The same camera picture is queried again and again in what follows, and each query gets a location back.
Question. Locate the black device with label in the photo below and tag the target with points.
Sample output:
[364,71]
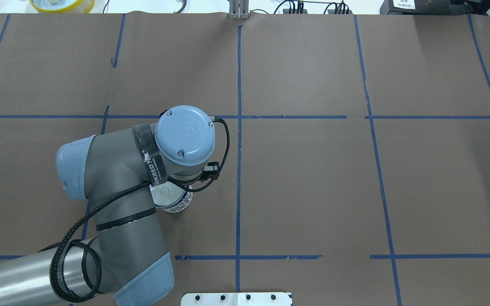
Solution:
[434,7]

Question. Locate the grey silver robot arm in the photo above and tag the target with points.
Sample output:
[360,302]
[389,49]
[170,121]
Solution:
[118,247]

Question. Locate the grey metal bracket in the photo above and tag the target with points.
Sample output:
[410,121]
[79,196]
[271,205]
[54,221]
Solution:
[239,9]

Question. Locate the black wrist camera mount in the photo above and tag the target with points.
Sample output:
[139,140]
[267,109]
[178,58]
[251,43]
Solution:
[211,171]

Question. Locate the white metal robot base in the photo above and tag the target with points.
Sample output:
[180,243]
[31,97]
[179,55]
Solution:
[237,299]

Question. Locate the yellow white round container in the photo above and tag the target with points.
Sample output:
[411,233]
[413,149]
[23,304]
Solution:
[62,6]

